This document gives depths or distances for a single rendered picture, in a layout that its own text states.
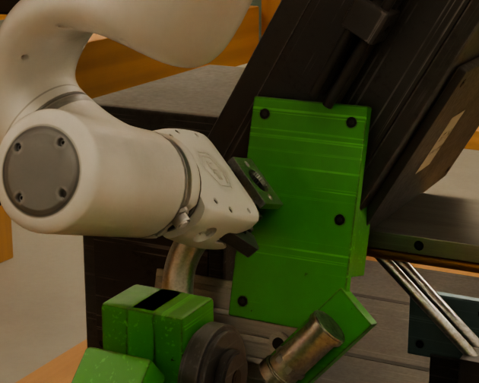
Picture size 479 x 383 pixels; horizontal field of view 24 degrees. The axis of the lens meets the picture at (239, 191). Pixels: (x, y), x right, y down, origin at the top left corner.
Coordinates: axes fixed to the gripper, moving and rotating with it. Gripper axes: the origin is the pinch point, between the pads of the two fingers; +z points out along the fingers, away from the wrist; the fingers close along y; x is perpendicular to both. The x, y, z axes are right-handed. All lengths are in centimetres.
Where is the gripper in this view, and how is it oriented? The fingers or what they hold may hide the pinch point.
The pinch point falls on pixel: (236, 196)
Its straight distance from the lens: 102.0
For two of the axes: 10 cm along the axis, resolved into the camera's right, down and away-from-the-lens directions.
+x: -7.3, 6.1, 2.9
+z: 4.1, 0.6, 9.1
